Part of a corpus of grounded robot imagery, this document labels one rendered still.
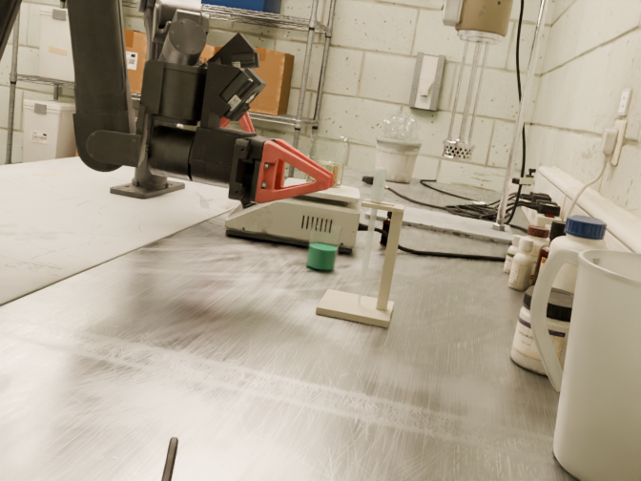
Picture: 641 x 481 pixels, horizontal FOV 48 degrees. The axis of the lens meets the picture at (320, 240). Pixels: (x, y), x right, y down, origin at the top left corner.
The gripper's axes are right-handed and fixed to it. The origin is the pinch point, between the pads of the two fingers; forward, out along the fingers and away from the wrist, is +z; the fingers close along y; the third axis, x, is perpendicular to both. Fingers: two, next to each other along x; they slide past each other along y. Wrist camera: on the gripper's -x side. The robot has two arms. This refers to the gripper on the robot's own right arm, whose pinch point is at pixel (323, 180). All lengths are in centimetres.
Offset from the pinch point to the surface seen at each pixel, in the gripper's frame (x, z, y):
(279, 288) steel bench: 14.0, -3.7, 2.8
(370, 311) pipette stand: 13.0, 7.7, -1.8
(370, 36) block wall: -39, -32, 276
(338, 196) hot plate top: 5.2, -1.8, 27.6
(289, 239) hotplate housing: 12.9, -7.9, 26.7
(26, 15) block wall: -23, -214, 281
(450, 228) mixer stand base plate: 12, 17, 63
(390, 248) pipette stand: 5.9, 8.6, -0.5
